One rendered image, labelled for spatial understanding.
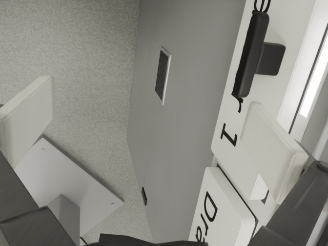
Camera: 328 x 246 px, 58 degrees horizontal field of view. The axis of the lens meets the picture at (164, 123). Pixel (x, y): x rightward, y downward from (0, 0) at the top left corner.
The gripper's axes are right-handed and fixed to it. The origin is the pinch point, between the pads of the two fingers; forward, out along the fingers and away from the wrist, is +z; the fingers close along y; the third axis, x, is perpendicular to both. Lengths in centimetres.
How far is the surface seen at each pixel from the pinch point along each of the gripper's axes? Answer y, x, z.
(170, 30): 4, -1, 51
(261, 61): 9.2, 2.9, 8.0
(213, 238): 10.7, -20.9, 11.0
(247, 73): 8.1, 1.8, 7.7
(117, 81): -11, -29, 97
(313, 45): 12.6, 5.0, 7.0
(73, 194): -25, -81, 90
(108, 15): -16, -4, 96
